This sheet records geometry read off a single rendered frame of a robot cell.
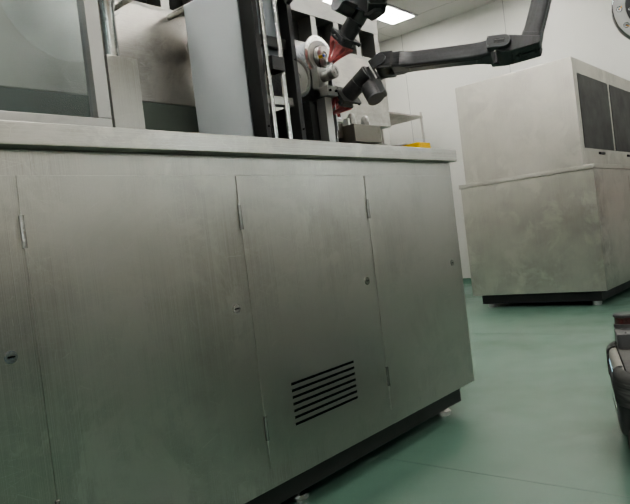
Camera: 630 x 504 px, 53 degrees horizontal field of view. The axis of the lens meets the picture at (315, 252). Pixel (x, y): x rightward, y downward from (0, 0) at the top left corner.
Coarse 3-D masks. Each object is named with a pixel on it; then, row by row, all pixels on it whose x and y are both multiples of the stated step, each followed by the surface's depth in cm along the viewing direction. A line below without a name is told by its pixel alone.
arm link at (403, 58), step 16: (448, 48) 196; (464, 48) 194; (480, 48) 191; (496, 48) 187; (384, 64) 202; (400, 64) 200; (416, 64) 199; (432, 64) 198; (448, 64) 197; (464, 64) 196; (496, 64) 195
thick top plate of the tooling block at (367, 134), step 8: (344, 128) 220; (352, 128) 217; (360, 128) 220; (368, 128) 223; (376, 128) 227; (344, 136) 220; (352, 136) 218; (360, 136) 219; (368, 136) 223; (376, 136) 227
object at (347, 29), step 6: (348, 18) 201; (348, 24) 201; (354, 24) 201; (330, 30) 203; (336, 30) 203; (342, 30) 203; (348, 30) 202; (354, 30) 202; (342, 36) 201; (348, 36) 203; (354, 36) 203; (354, 42) 205
